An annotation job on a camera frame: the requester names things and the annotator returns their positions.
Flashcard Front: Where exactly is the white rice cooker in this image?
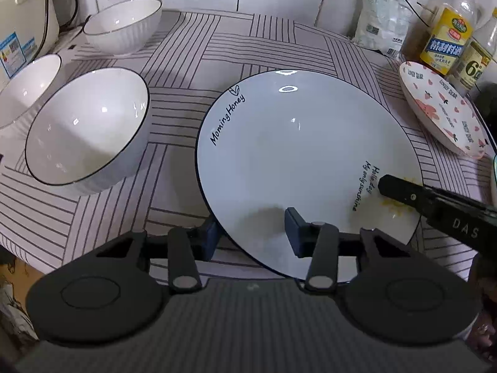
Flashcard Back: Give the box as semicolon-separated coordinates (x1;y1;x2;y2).
1;0;59;87

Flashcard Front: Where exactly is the white bowl near cooker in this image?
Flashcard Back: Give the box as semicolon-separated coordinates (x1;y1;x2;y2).
1;54;66;139

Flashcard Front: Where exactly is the white bowl black rim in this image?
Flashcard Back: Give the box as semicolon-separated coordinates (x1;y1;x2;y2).
25;67;152;196

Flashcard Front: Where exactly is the white plastic bag of seasoning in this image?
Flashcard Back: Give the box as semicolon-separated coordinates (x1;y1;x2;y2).
352;0;413;58

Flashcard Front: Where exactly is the clear vinegar bottle green label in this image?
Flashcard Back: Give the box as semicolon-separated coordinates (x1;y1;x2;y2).
446;8;496;96

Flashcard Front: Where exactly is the striped white table mat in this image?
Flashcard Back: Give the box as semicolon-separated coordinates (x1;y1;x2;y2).
1;11;492;273

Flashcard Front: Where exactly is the white ribbed bowl at back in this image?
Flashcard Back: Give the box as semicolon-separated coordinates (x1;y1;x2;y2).
83;0;162;57

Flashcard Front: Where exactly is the large white plate with text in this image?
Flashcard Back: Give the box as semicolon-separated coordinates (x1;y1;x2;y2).
195;70;422;279

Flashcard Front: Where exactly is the yellow label oil bottle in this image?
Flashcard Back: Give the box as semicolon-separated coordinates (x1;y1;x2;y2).
404;0;478;76

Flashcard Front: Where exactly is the pink strawberry pattern plate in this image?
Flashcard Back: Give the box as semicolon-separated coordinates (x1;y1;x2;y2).
399;61;486;159

